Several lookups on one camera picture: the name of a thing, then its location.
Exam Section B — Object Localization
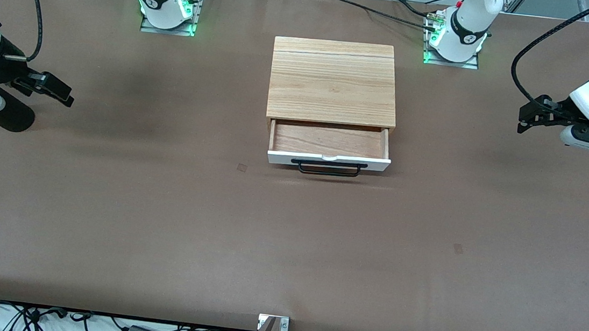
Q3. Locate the black cable on table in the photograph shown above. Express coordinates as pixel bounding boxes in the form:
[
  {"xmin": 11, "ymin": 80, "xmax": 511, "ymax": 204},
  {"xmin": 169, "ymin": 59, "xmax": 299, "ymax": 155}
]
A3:
[{"xmin": 311, "ymin": 0, "xmax": 443, "ymax": 33}]

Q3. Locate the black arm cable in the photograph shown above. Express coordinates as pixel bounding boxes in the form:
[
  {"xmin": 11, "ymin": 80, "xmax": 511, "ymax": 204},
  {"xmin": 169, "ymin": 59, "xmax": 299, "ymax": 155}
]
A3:
[
  {"xmin": 508, "ymin": 0, "xmax": 589, "ymax": 116},
  {"xmin": 10, "ymin": 0, "xmax": 47, "ymax": 64}
]

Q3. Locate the white-fronted wooden drawer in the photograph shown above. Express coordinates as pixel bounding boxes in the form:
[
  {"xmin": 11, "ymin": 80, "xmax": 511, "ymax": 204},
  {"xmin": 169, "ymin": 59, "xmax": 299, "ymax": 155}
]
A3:
[{"xmin": 266, "ymin": 117, "xmax": 395, "ymax": 176}]

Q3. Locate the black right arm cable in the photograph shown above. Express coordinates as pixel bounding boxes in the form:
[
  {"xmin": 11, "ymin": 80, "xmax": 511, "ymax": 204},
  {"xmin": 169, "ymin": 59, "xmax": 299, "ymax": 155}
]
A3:
[{"xmin": 10, "ymin": 0, "xmax": 47, "ymax": 64}]

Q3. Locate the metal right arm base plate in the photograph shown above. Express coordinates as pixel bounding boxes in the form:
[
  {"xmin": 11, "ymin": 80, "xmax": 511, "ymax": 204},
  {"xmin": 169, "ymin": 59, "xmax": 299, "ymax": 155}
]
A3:
[{"xmin": 139, "ymin": 0, "xmax": 205, "ymax": 38}]

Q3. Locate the light wooden drawer cabinet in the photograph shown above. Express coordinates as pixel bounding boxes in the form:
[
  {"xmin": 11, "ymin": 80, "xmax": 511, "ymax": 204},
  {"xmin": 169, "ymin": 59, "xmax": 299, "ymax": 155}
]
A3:
[{"xmin": 266, "ymin": 34, "xmax": 404, "ymax": 131}]

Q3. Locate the black metal drawer handle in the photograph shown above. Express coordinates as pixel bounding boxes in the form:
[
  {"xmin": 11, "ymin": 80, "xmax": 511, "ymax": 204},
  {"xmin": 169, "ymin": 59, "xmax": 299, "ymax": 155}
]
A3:
[{"xmin": 289, "ymin": 157, "xmax": 368, "ymax": 180}]

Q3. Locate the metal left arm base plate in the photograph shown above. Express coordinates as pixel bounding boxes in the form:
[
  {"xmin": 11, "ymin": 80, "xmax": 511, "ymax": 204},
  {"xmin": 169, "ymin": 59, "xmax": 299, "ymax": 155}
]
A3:
[{"xmin": 421, "ymin": 8, "xmax": 485, "ymax": 71}]

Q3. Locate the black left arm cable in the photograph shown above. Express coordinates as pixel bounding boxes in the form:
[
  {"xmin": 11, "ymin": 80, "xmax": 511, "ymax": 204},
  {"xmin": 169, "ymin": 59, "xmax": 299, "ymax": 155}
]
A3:
[{"xmin": 508, "ymin": 0, "xmax": 589, "ymax": 116}]

